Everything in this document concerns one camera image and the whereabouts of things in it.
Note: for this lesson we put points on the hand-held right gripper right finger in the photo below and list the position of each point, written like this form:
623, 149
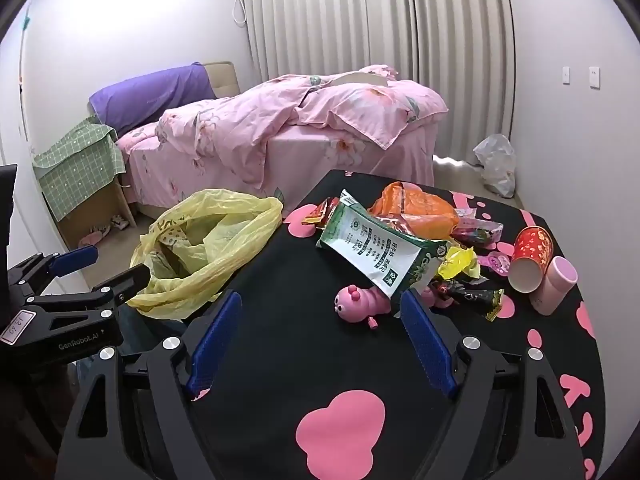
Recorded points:
427, 350

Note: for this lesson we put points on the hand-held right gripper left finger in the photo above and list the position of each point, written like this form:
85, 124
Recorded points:
215, 345

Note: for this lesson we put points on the beige headboard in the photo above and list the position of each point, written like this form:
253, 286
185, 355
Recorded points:
222, 77

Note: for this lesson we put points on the pink floral pillow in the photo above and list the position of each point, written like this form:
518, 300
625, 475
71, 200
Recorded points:
380, 105

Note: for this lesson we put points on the pink caterpillar toy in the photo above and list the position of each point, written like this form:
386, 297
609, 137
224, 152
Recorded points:
352, 305

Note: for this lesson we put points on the purple pillow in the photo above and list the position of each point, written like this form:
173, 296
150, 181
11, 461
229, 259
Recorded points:
150, 92

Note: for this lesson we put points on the black pink printed tablecloth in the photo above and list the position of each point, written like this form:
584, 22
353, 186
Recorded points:
300, 280

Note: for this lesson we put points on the pink cup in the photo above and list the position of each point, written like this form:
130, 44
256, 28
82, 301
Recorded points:
552, 290

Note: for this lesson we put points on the bed with pink sheet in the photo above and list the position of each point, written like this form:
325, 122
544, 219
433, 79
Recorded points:
310, 160

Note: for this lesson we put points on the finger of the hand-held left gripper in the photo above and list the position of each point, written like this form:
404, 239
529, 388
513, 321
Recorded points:
75, 258
125, 280

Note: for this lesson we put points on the wooden nightstand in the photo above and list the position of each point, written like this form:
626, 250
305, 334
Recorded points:
90, 217

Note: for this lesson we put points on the white plastic bag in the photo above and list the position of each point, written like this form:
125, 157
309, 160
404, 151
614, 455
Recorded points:
495, 160

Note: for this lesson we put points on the green white snack packet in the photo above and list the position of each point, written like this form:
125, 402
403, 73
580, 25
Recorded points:
370, 245

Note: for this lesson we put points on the white pleated curtain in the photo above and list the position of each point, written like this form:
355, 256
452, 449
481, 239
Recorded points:
310, 15

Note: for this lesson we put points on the red paper cup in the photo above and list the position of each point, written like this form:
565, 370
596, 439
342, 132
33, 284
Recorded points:
532, 247

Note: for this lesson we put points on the green checked cloth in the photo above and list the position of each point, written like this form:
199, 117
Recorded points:
75, 160

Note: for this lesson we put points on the pink floral quilt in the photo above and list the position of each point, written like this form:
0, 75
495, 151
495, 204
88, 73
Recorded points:
250, 110

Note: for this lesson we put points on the orange snack bag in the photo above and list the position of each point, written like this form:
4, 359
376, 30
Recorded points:
415, 205

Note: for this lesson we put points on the black yellow-edged wrapper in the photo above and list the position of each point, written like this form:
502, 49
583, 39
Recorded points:
475, 296

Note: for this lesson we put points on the pink slippers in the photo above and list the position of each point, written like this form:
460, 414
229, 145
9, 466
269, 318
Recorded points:
92, 237

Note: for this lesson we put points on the small white shoes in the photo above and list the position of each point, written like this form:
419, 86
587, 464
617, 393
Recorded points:
120, 222

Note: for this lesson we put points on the dark red wrapper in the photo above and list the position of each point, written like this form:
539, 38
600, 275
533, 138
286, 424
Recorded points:
475, 237

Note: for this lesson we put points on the yellow plastic bag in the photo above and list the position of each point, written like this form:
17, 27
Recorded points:
225, 215

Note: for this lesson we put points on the red yellow small wrapper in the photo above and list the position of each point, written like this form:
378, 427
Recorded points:
320, 212

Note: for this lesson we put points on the yellow red snack packet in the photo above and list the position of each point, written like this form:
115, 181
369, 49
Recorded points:
457, 262

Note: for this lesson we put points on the white wall switch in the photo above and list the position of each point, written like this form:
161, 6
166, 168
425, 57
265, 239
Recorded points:
594, 76
565, 75

